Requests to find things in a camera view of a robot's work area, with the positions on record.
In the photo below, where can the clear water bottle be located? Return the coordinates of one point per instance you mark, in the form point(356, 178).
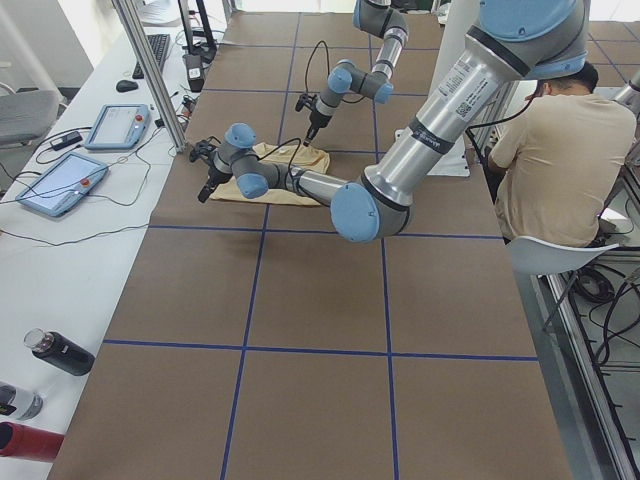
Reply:
point(18, 403)

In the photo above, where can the blue teach pendant tablet far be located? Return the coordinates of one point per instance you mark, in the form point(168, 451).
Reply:
point(118, 127)

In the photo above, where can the black computer mouse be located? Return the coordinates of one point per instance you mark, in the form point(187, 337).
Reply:
point(123, 86)

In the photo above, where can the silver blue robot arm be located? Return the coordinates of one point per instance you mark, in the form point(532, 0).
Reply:
point(378, 19)
point(509, 41)

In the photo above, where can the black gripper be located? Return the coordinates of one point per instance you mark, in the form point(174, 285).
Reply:
point(214, 176)
point(316, 121)

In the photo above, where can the grey aluminium frame post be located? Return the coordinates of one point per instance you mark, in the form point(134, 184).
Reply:
point(129, 19)

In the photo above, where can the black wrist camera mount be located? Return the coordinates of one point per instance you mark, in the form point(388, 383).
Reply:
point(202, 150)
point(305, 100)

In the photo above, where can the red bottle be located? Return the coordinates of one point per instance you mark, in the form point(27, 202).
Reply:
point(29, 443)

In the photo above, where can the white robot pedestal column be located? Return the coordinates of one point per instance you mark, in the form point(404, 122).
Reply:
point(432, 144)

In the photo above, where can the seated person in beige shirt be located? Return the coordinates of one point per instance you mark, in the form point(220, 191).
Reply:
point(559, 160)

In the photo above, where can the black thermos bottle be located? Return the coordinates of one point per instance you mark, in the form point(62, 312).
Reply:
point(59, 351)

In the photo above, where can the blue teach pendant tablet near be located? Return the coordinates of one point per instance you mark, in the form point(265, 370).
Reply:
point(62, 186)

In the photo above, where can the blue teach pendant tablet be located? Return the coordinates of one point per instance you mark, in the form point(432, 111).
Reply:
point(62, 186)
point(118, 127)

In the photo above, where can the white plastic chair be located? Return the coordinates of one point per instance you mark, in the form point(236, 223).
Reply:
point(533, 256)

